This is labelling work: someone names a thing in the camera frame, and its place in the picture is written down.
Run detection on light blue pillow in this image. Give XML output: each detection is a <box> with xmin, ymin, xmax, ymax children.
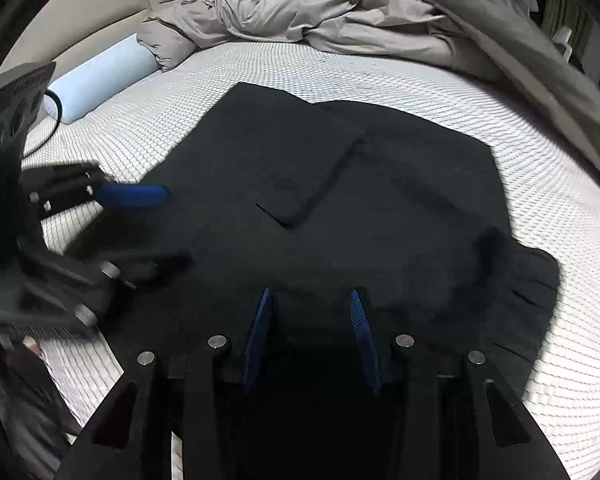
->
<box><xmin>45</xmin><ymin>35</ymin><xmax>160</xmax><ymax>125</ymax></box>

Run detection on black pants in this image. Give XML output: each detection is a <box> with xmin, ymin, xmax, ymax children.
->
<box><xmin>65</xmin><ymin>82</ymin><xmax>561</xmax><ymax>480</ymax></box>

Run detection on light grey duvet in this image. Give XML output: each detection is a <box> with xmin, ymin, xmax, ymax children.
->
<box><xmin>136</xmin><ymin>0</ymin><xmax>461</xmax><ymax>72</ymax></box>

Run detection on white patterned bed mattress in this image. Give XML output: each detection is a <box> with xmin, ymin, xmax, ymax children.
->
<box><xmin>20</xmin><ymin>40</ymin><xmax>600</xmax><ymax>480</ymax></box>

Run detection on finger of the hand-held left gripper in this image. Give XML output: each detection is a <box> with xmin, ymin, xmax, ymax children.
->
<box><xmin>72</xmin><ymin>250</ymin><xmax>192</xmax><ymax>328</ymax></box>
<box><xmin>27</xmin><ymin>160</ymin><xmax>171</xmax><ymax>213</ymax></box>

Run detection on dark grey blanket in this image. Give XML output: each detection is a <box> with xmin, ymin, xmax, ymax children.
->
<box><xmin>300</xmin><ymin>0</ymin><xmax>600</xmax><ymax>191</ymax></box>

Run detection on olive curtain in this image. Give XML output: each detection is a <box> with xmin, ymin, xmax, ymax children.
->
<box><xmin>542</xmin><ymin>0</ymin><xmax>593</xmax><ymax>47</ymax></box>

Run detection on black cable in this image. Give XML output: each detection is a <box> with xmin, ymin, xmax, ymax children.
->
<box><xmin>22</xmin><ymin>89</ymin><xmax>65</xmax><ymax>158</ymax></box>

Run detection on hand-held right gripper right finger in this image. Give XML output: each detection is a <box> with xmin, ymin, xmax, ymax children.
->
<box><xmin>349</xmin><ymin>289</ymin><xmax>573</xmax><ymax>480</ymax></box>

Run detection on white chair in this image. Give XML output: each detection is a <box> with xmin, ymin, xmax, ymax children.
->
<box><xmin>552</xmin><ymin>27</ymin><xmax>576</xmax><ymax>61</ymax></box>

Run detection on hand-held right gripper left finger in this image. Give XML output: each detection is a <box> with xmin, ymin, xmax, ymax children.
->
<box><xmin>55</xmin><ymin>287</ymin><xmax>276</xmax><ymax>480</ymax></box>

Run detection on beige padded headboard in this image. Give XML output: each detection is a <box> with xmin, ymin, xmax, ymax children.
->
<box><xmin>10</xmin><ymin>0</ymin><xmax>276</xmax><ymax>92</ymax></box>

